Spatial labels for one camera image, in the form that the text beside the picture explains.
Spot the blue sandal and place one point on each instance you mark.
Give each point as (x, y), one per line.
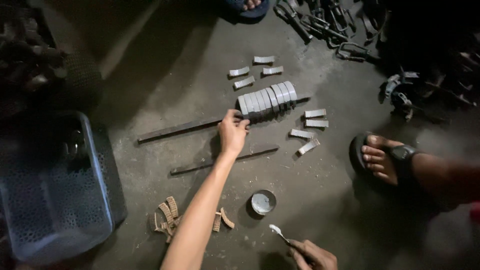
(252, 14)

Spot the glue brush with white tip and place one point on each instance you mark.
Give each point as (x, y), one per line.
(278, 232)

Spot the dark heap of machine parts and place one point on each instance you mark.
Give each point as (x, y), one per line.
(446, 56)

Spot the grey metal brake shoe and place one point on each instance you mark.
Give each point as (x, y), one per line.
(315, 113)
(239, 71)
(273, 70)
(317, 123)
(308, 146)
(243, 105)
(264, 59)
(302, 134)
(244, 82)

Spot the grey metal brake assembly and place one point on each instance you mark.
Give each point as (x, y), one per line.
(399, 93)

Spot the short dark metal bar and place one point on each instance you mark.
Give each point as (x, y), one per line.
(258, 150)

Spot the round tin of grey glue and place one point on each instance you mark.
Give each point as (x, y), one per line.
(263, 202)

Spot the row of grey brake shoes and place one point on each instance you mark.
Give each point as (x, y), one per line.
(272, 97)

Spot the black perforated plastic basket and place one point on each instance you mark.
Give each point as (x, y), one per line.
(112, 176)

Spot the brown curved lining strip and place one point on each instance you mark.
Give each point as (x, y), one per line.
(227, 218)
(217, 222)

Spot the person's right hand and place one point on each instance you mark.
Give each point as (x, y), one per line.
(315, 257)

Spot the person's left hand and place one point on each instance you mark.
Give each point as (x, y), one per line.
(231, 135)

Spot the blue perforated plastic basket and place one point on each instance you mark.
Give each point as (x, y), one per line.
(56, 202)

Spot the long dark metal bar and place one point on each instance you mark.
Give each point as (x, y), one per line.
(176, 130)

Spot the dark heap of scrap parts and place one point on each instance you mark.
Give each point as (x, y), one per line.
(33, 56)

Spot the pile of brown brake linings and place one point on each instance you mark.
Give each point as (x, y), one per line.
(167, 215)

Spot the heap of metal brackets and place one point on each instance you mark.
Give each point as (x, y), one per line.
(322, 26)

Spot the person's right fingers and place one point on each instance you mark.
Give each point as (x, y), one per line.
(300, 250)

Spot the black sandal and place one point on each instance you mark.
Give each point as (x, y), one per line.
(401, 154)

